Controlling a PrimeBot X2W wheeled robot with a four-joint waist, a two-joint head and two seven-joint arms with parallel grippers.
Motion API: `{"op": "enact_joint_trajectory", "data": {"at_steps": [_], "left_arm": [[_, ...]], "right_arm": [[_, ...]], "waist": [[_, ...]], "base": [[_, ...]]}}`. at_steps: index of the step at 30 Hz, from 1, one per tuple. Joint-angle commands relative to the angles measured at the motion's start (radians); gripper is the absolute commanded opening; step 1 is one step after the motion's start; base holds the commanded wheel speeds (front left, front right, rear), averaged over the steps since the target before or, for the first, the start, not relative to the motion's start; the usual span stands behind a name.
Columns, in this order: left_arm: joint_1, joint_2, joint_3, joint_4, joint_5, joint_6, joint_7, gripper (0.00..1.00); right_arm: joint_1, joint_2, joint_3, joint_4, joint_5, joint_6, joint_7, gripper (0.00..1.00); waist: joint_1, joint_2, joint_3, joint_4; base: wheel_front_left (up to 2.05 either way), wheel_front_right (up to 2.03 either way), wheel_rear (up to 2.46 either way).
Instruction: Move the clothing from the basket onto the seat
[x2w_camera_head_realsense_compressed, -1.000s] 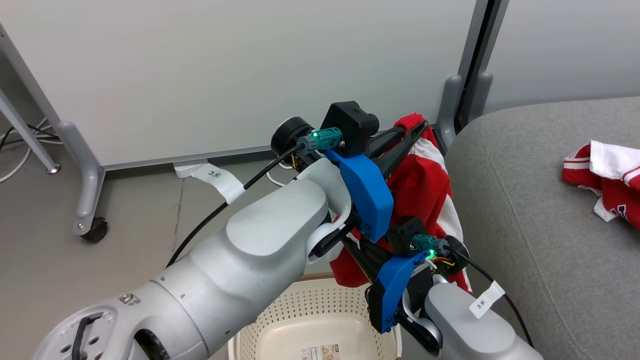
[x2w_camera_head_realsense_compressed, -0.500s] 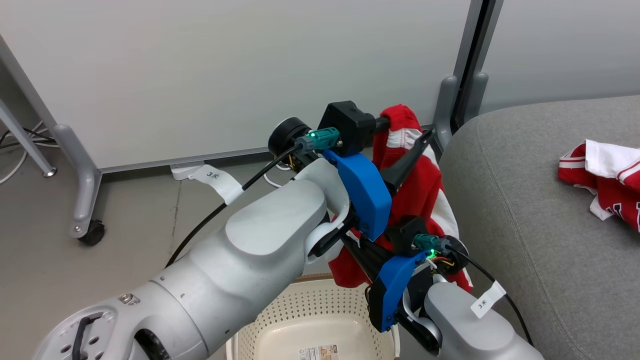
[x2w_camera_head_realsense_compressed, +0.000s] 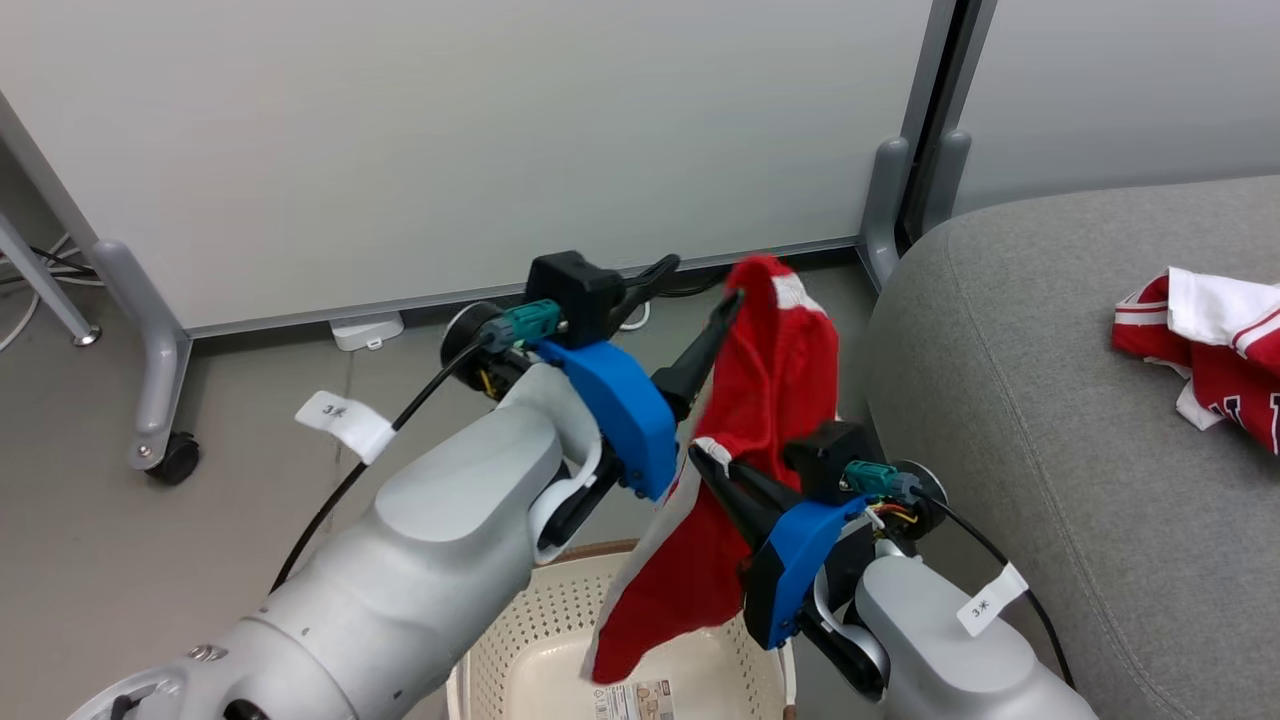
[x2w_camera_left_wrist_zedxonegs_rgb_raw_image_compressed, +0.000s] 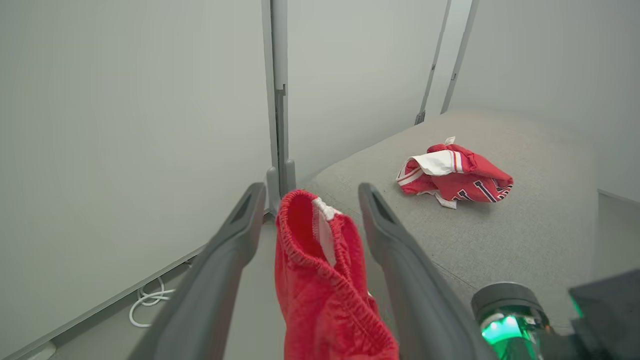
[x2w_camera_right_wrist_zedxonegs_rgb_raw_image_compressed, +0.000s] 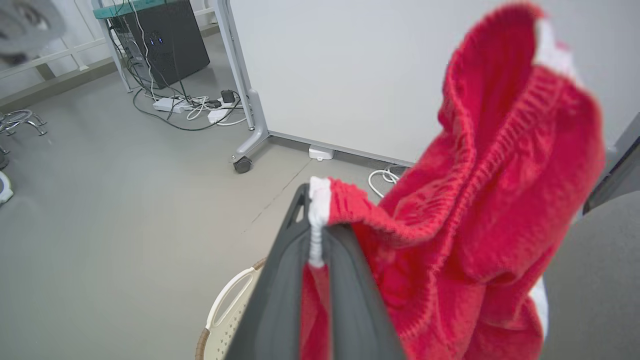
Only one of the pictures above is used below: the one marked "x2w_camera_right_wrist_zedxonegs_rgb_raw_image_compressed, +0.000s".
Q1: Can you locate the black computer tower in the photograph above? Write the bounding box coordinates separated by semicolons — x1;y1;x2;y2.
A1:
112;0;211;90

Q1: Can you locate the chrome chair base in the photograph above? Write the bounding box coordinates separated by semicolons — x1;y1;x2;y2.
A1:
0;109;48;139

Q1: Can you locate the coiled white cable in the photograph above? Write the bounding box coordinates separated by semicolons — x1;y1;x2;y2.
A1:
368;165;408;199

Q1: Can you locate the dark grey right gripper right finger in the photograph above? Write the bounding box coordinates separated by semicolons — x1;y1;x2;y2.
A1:
322;224;407;360

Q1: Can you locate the white round floor object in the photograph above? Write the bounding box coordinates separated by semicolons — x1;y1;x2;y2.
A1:
0;170;15;206

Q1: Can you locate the white partition panel grey frame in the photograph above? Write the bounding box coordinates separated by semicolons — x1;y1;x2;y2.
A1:
582;135;640;216
212;0;640;173

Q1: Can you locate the white power strip with cables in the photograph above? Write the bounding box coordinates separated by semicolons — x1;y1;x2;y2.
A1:
131;86;242;132

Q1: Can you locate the red and white knit sweater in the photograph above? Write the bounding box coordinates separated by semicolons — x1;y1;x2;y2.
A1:
299;2;607;360

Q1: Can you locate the white laundry basket brown rim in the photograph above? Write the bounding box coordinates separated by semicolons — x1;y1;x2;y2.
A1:
195;257;268;360

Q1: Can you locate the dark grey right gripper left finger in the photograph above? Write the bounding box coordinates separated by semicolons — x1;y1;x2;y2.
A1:
224;183;312;360

